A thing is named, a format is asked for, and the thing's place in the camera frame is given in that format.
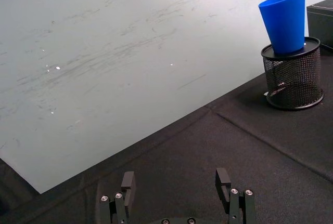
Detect black wire mesh pen holder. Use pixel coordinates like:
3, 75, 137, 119
261, 36, 325, 111

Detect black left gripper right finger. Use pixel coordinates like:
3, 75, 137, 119
215, 167, 256, 224

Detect blue plastic cup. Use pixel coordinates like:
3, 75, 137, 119
258, 0, 306, 55

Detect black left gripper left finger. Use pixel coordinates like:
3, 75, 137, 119
99, 171, 136, 224

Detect black box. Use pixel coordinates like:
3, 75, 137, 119
306, 0, 333, 50

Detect black table cloth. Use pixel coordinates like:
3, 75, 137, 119
0, 44, 333, 224

